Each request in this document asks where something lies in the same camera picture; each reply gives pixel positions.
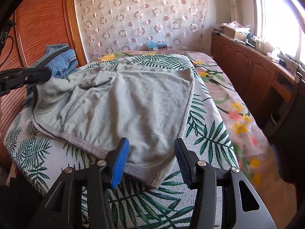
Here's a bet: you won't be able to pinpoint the wooden louvered wardrobe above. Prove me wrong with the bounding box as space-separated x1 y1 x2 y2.
0 0 87 170

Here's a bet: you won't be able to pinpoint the cardboard box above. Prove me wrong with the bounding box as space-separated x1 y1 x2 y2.
223 25 248 41

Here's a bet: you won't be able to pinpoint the leaf print bed sheet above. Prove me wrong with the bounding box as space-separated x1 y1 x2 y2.
3 52 240 229

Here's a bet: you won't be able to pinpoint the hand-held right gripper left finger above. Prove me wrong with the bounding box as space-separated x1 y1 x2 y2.
29 137 130 229

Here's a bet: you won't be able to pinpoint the grey pants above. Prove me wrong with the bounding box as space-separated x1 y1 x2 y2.
30 58 195 188

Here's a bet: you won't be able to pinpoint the blue jeans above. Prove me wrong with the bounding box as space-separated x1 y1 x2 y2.
24 43 79 106

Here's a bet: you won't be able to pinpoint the lace window curtain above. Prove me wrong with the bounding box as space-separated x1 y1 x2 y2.
223 0 242 27

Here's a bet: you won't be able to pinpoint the dark furniture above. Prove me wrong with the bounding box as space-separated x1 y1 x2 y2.
269 75 305 186

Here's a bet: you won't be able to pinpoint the power strip with cables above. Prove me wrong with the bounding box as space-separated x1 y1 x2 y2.
279 52 301 72

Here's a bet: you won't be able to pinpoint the blue plastic bag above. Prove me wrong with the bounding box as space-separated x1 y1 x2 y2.
146 40 160 51

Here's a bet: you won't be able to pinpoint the wooden frame window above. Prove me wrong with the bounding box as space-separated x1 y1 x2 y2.
250 0 305 70

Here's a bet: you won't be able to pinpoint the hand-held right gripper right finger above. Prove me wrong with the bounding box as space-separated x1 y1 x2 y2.
174 138 277 229

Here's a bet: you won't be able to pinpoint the white tissue box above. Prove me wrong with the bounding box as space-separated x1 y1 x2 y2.
267 50 281 61

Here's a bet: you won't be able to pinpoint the circle pattern curtain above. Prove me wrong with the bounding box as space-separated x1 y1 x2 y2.
75 0 210 62

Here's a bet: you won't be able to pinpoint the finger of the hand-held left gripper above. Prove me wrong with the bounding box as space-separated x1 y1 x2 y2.
0 67 52 94

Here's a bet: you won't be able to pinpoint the floral blanket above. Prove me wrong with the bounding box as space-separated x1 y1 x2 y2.
98 50 290 229

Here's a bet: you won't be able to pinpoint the wooden cabinet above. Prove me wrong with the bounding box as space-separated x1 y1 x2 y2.
211 32 305 124

